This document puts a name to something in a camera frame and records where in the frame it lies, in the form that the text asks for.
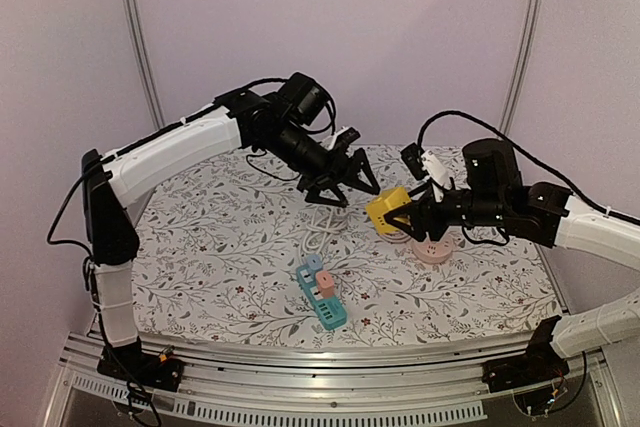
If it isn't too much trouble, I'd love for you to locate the yellow cube socket adapter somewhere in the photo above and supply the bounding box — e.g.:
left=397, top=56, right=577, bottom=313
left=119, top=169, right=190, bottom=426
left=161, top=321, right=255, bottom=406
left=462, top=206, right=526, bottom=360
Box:
left=365, top=186, right=411, bottom=235

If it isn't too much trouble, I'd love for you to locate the white coiled power cable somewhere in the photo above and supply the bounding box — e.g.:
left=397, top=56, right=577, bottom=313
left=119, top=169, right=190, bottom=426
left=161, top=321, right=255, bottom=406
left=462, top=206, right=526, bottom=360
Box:
left=298, top=206, right=354, bottom=261

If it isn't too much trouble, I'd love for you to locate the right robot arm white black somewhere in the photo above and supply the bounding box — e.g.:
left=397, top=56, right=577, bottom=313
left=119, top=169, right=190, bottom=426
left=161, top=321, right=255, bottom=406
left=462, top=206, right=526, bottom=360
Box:
left=384, top=112, right=639, bottom=270

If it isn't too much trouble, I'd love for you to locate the floral patterned table mat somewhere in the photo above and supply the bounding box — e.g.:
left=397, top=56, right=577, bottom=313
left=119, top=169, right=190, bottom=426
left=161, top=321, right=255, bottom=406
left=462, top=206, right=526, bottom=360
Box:
left=132, top=151, right=562, bottom=350

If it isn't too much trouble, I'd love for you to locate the aluminium front rail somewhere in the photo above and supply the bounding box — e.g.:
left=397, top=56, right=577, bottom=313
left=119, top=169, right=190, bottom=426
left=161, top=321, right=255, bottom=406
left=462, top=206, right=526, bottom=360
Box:
left=49, top=331, right=621, bottom=427

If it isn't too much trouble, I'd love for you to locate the blue USB charger plug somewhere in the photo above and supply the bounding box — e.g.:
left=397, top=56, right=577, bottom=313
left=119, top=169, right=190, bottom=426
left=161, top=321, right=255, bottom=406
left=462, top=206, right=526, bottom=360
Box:
left=305, top=254, right=324, bottom=276

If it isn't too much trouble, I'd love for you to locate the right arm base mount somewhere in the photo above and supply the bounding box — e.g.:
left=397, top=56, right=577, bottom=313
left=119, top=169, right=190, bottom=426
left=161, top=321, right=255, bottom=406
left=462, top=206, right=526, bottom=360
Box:
left=481, top=315, right=569, bottom=393

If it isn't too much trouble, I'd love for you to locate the pink round power socket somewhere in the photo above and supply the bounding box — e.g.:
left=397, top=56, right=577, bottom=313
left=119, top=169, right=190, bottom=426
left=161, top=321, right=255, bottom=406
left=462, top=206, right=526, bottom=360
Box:
left=411, top=236, right=455, bottom=265

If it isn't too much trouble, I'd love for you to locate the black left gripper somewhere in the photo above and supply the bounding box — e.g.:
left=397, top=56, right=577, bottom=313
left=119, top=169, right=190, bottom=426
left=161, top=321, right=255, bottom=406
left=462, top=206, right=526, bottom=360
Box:
left=260, top=120, right=381, bottom=208

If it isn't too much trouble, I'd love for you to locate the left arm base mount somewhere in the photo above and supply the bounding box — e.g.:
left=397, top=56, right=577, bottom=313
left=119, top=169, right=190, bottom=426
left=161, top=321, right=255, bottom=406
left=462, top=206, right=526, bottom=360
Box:
left=97, top=339, right=185, bottom=392

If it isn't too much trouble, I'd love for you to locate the pink USB charger plug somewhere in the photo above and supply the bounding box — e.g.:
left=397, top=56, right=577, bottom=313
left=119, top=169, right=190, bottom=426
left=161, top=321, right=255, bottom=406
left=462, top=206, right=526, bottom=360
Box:
left=315, top=270, right=335, bottom=299

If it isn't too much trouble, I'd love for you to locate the right aluminium frame post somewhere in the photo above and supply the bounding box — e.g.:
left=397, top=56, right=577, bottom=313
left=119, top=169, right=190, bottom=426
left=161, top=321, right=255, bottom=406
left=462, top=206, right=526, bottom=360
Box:
left=498, top=0, right=543, bottom=134

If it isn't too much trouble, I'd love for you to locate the teal power strip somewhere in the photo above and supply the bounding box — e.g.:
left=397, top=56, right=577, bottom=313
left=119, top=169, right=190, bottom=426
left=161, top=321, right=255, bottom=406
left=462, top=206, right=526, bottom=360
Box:
left=296, top=265, right=347, bottom=331

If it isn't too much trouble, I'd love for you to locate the aluminium frame post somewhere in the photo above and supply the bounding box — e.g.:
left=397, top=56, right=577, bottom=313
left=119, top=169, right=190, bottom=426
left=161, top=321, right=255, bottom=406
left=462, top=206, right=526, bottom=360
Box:
left=498, top=0, right=543, bottom=134
left=122, top=0, right=166, bottom=129

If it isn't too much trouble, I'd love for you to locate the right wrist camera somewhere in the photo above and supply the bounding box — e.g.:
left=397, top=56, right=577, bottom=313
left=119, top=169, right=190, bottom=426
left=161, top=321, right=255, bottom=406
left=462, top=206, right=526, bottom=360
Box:
left=401, top=143, right=453, bottom=192

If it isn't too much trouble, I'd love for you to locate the left aluminium frame post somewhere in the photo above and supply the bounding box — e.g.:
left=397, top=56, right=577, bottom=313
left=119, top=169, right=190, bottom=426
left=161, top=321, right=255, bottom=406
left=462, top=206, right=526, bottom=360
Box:
left=122, top=0, right=166, bottom=129

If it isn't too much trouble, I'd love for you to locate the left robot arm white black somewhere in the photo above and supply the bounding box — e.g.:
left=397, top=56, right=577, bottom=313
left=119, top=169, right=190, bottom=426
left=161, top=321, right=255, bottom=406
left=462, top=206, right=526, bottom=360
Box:
left=46, top=72, right=380, bottom=381

